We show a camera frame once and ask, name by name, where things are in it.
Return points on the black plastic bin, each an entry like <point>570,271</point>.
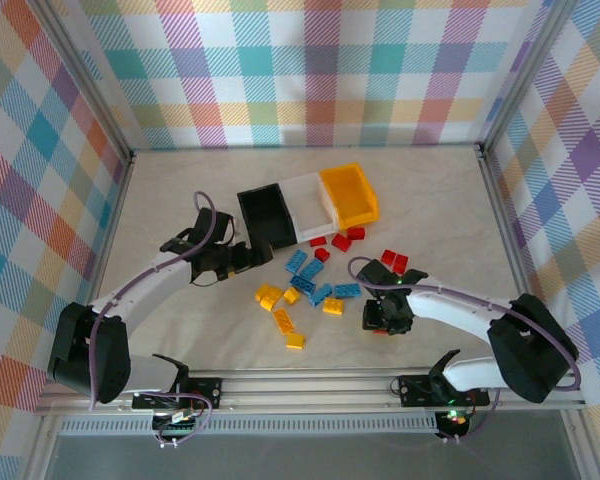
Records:
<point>267,215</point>

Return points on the aluminium frame post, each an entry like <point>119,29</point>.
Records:
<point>91,85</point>
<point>522,75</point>

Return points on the white plastic bin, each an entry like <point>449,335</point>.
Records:
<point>307,205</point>

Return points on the long aluminium base rail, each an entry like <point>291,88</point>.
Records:
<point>305,387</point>

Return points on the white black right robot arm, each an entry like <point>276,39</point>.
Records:
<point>450,312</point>

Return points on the orange plastic bin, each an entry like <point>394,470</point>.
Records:
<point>350,192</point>

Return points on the grey metal panel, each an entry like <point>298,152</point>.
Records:
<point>305,460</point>

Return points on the yellow lego brick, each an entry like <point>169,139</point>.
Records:
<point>291,295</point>
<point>296,341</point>
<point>272,302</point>
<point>283,320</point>
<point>262,291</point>
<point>333,306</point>

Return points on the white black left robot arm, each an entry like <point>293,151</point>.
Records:
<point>140,295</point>

